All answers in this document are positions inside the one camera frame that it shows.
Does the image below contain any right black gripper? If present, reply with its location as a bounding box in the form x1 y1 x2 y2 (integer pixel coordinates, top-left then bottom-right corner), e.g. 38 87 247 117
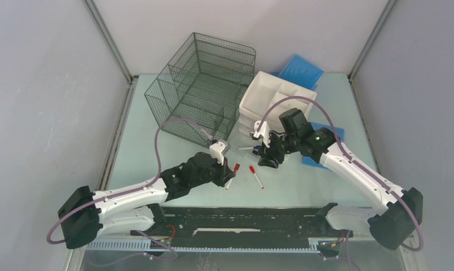
258 130 299 169

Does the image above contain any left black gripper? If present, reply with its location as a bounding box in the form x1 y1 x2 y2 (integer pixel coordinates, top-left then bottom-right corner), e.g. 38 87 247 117
189 154 235 188

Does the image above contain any red cap marker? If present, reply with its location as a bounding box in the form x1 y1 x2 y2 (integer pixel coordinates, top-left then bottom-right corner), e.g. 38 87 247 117
225 163 240 190
249 165 265 189

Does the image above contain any white plastic drawer organizer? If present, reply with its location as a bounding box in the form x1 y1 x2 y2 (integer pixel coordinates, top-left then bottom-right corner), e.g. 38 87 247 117
239 71 317 138

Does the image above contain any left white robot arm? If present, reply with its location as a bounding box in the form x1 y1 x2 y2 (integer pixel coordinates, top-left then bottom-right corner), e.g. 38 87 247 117
58 152 236 249

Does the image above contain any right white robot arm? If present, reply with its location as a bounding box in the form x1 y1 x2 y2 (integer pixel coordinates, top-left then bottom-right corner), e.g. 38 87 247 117
251 108 424 250

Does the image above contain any blue folder at right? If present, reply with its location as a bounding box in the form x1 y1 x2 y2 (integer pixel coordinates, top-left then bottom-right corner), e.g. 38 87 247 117
302 121 345 169

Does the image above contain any blue folder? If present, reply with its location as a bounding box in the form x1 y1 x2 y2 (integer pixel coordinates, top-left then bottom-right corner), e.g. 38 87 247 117
271 55 324 91
302 121 345 169

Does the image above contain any blue folder at back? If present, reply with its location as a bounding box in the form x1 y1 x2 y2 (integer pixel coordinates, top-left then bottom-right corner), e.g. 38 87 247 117
271 55 324 91

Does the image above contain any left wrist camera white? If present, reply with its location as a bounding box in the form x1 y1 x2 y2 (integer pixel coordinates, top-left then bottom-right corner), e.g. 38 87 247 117
209 140 230 165

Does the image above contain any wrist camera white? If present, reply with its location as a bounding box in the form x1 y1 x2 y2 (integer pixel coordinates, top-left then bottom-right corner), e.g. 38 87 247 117
209 140 230 165
250 120 271 148

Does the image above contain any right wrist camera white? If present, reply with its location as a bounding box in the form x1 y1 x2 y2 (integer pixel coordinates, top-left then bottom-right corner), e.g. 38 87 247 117
250 120 271 148

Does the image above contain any green wire mesh basket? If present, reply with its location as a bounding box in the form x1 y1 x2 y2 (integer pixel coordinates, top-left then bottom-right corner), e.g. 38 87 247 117
144 32 256 147

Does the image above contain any black front rail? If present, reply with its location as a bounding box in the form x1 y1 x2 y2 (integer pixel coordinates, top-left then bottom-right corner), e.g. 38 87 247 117
145 207 353 252

